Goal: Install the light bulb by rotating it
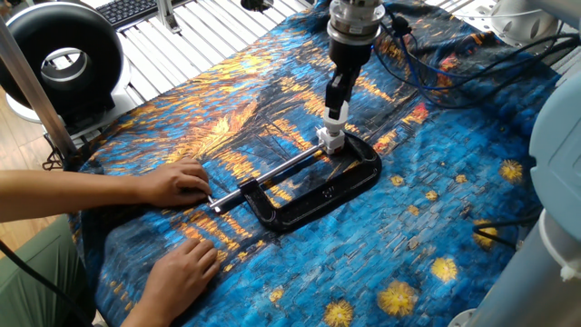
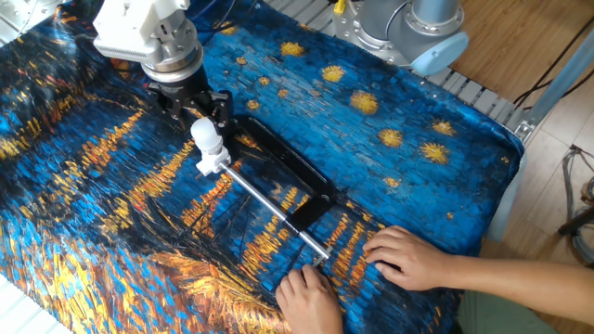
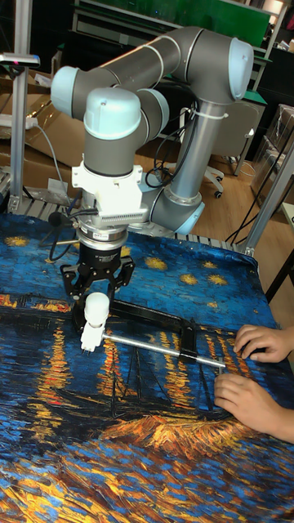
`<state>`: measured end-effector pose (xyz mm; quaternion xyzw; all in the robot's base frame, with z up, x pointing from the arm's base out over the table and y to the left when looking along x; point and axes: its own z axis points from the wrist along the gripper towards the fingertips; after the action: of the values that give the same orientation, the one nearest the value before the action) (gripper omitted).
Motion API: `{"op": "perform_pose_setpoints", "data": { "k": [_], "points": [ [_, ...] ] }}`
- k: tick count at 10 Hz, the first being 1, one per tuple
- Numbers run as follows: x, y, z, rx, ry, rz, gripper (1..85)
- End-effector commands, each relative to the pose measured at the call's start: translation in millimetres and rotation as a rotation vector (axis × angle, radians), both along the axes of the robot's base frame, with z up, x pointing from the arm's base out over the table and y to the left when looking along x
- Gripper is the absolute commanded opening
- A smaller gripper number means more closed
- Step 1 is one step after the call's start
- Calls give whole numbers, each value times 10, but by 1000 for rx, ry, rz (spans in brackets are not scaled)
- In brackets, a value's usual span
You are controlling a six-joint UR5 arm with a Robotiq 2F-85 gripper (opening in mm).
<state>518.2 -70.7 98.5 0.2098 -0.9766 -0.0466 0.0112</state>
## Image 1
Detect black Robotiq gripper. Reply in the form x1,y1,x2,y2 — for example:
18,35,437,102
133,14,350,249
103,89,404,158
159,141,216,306
322,36,373,123

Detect white light bulb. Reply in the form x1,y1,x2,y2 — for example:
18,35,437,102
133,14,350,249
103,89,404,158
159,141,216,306
323,103,350,134

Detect black C-clamp with metal screw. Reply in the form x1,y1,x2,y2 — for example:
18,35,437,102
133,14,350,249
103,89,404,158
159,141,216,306
212,131,383,229

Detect person's left forearm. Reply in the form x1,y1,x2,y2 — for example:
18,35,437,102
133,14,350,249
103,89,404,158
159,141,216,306
0,167,151,225

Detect white bulb socket block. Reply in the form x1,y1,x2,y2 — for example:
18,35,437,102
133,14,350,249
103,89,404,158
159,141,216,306
316,126,349,154

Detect person's left hand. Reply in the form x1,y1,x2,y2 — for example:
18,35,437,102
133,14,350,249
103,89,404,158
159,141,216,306
134,154,217,209

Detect person's right hand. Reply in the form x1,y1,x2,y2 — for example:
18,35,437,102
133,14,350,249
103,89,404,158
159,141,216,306
143,240,222,308

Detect starry night print tablecloth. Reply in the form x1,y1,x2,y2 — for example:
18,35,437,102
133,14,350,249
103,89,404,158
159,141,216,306
65,0,546,327

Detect black keyboard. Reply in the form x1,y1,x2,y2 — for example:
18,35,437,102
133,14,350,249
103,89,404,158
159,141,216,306
94,0,198,27

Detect black round fan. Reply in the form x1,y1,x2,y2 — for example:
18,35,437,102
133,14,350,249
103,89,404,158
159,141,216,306
0,0,125,125

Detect green trousers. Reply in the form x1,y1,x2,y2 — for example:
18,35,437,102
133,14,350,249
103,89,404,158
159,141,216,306
0,212,98,327

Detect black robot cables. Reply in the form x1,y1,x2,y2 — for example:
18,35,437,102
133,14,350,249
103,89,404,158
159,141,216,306
379,5,581,119

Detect aluminium upright post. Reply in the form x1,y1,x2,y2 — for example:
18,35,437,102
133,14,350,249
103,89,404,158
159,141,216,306
0,16,80,157

